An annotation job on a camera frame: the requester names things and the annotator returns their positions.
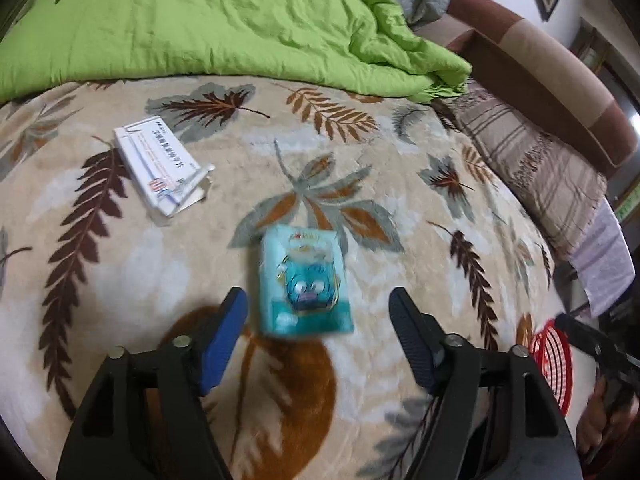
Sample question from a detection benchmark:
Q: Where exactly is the teal tissue pack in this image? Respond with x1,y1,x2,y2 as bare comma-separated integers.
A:
259,224,355,338

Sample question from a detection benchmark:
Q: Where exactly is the person's right hand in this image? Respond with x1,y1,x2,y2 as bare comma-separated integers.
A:
576,376,639,453

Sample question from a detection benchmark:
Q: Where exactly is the red plastic basket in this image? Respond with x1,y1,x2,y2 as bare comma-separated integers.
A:
529,320,573,416

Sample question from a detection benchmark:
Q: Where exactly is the lavender cloth covered table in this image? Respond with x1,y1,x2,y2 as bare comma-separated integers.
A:
570,198,636,318

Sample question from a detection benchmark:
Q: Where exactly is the leaf pattern bed blanket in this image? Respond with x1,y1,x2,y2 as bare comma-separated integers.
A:
1,77,561,479

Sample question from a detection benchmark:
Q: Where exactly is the brown striped pillow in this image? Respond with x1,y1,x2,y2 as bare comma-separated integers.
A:
433,80,606,261

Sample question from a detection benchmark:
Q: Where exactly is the white medicine box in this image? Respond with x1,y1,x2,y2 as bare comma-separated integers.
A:
114,116,215,226

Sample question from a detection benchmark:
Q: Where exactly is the brown beige headboard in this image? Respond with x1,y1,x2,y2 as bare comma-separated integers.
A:
414,0,638,178

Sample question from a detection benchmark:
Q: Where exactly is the green quilt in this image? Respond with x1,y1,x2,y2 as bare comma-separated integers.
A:
1,0,472,103

